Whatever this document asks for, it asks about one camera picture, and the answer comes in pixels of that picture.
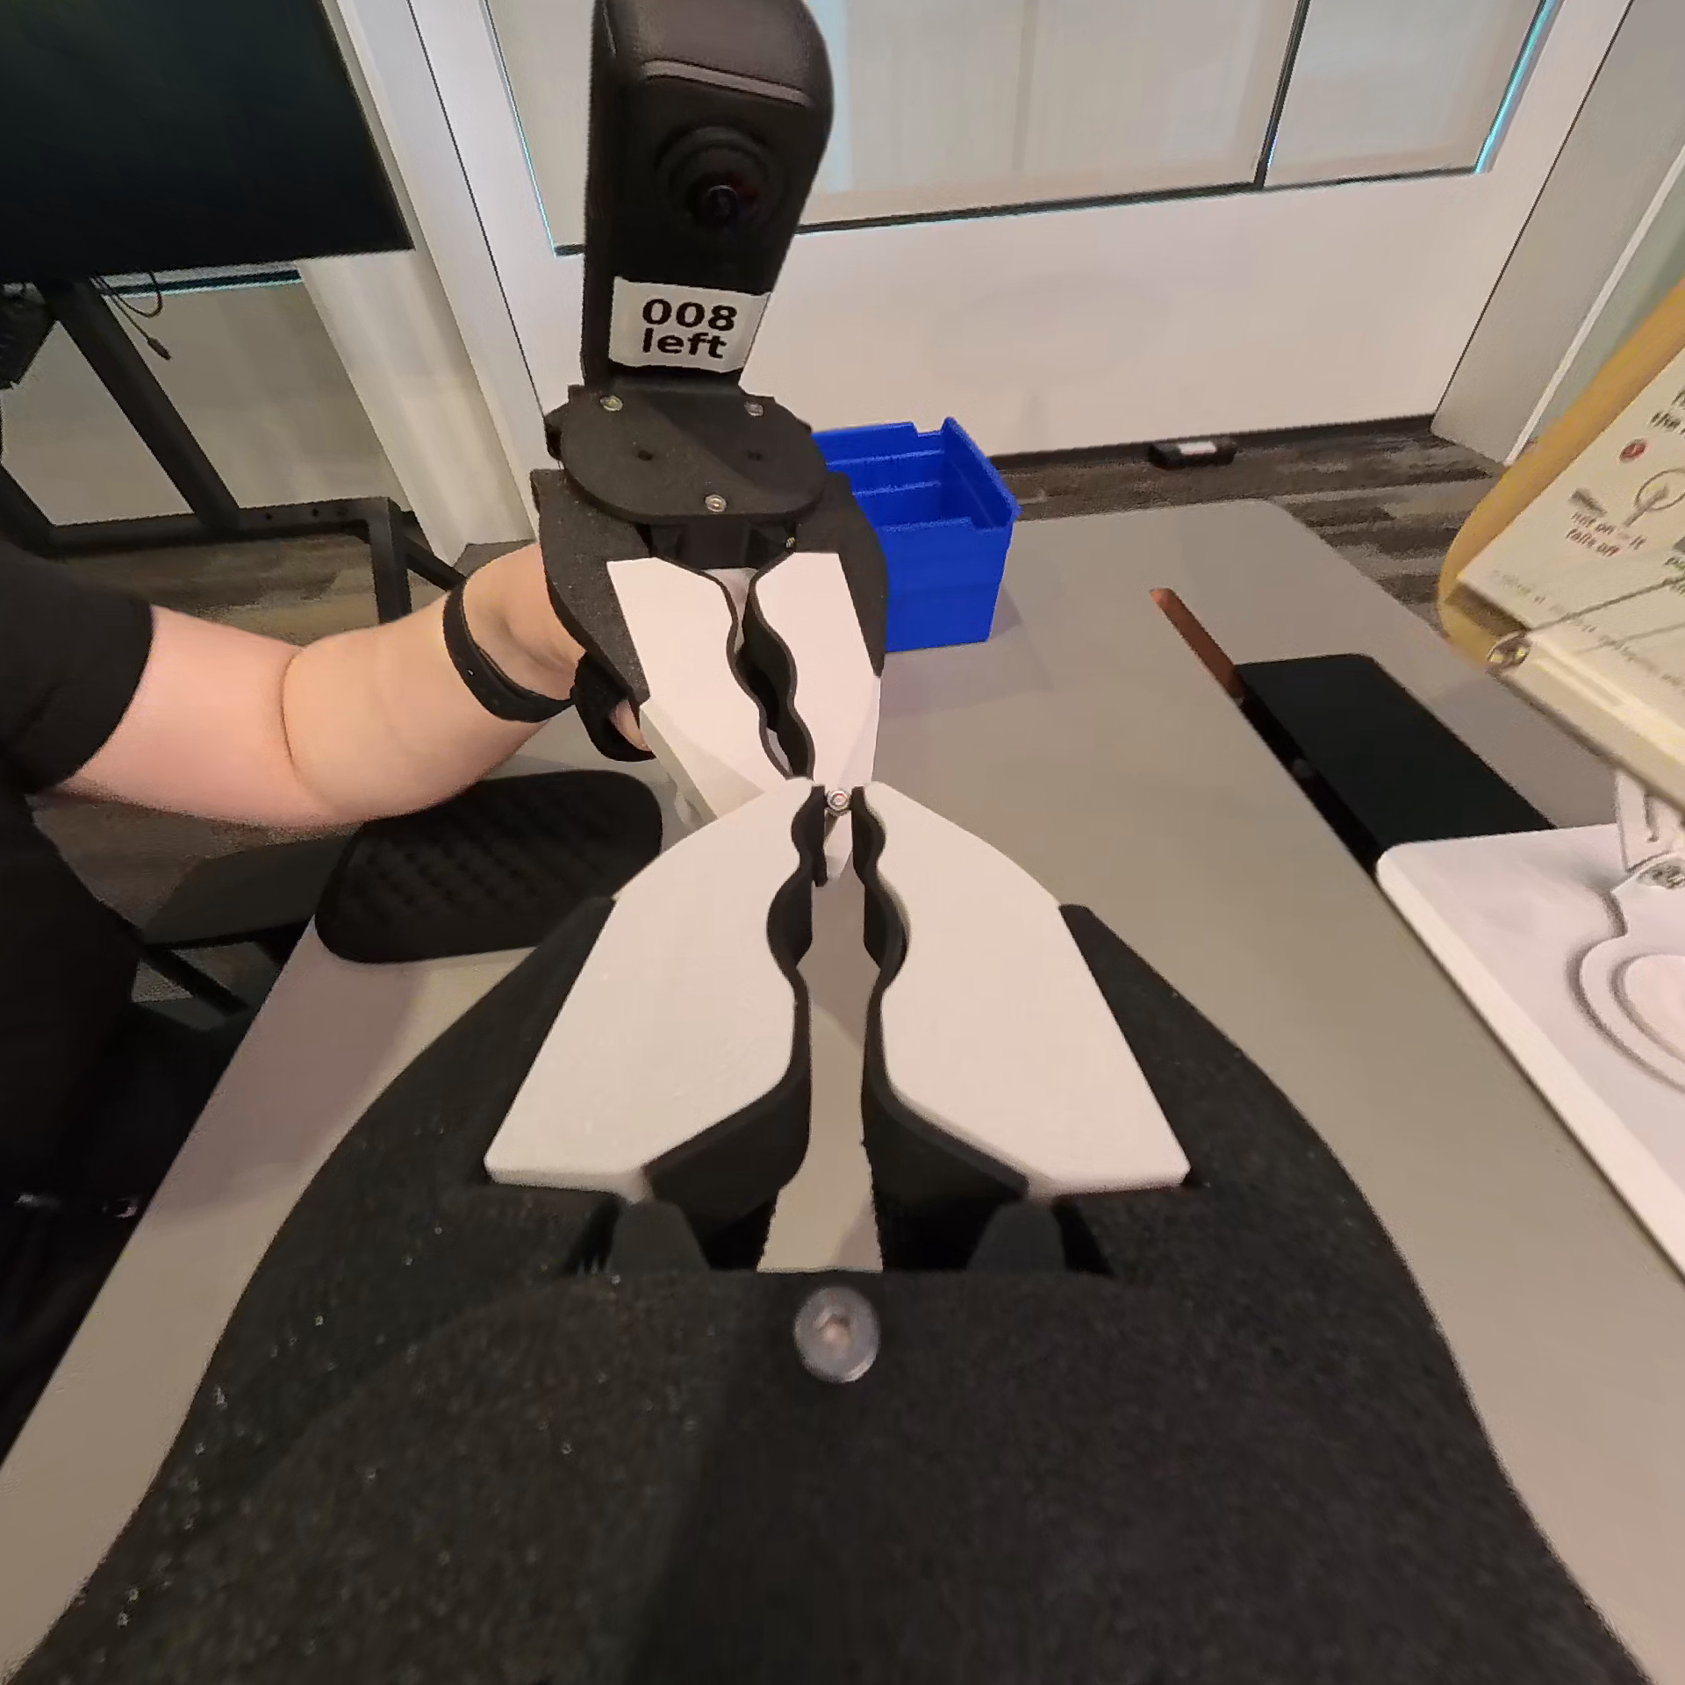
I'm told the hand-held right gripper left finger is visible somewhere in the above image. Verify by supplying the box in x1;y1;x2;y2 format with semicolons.
484;777;826;1202

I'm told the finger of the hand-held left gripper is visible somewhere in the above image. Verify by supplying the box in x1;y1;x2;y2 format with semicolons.
746;549;886;790
607;557;807;828

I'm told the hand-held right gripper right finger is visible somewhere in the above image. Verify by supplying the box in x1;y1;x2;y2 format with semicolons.
853;782;1191;1202

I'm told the blue plastic bin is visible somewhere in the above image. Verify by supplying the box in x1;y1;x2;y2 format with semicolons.
807;417;1021;653

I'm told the person's left forearm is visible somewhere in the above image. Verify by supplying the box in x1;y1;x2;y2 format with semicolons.
52;579;528;831

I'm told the grey desk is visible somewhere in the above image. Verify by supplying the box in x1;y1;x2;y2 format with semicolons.
0;499;1685;1646

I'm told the person's left hand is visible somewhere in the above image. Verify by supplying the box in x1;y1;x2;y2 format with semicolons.
474;545;656;759

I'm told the black armrest pad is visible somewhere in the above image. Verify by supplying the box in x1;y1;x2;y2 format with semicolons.
316;771;664;966

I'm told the black wristwatch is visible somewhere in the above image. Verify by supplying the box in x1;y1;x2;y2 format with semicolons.
441;579;572;722

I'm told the black tablet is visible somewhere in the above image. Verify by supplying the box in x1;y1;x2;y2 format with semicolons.
1239;656;1555;871

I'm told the white document stand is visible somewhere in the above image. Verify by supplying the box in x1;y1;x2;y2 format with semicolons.
1375;777;1685;1278

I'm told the frosted glass window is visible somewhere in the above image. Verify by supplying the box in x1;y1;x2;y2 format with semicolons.
488;0;1568;244

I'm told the person's black shirt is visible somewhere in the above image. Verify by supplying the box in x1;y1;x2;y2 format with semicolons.
0;537;153;1449

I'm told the black desk frame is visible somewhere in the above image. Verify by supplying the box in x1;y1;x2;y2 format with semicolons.
0;274;461;622

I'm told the black wall screen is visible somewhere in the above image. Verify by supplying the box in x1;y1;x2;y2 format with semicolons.
0;0;416;284

